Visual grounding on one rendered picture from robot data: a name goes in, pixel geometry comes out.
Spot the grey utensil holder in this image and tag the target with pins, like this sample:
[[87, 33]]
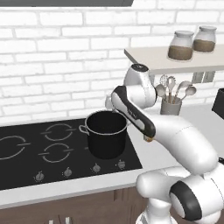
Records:
[[170, 108]]

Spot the black cooking pot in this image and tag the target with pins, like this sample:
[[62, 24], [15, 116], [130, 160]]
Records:
[[106, 137]]

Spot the brown onion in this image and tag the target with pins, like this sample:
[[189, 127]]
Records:
[[149, 139]]

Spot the brown cupboard front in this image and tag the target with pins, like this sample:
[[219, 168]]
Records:
[[129, 204]]

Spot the black appliance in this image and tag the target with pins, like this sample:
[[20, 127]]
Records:
[[219, 103]]

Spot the black hob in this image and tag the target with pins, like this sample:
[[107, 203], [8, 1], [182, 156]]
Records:
[[35, 157]]

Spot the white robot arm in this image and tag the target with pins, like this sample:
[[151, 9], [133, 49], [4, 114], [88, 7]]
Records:
[[186, 140]]

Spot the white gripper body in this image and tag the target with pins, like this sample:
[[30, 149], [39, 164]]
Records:
[[108, 102]]

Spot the metal whisk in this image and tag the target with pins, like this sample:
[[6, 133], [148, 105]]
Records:
[[163, 80]]

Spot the glass jar with brown filling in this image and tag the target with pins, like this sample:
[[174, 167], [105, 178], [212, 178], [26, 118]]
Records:
[[205, 40], [180, 48]]

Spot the grey hob knob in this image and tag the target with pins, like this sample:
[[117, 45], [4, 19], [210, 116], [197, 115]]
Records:
[[39, 176], [121, 164], [67, 172], [96, 168]]

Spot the grey wall socket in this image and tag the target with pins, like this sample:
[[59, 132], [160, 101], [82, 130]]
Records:
[[198, 77], [209, 76]]

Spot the beige wall shelf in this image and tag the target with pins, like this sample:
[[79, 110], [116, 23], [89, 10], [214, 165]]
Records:
[[157, 59]]

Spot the grey range hood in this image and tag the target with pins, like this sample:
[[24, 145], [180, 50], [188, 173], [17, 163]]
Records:
[[64, 3]]

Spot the brown cupboard door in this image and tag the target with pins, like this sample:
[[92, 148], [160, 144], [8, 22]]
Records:
[[58, 208]]

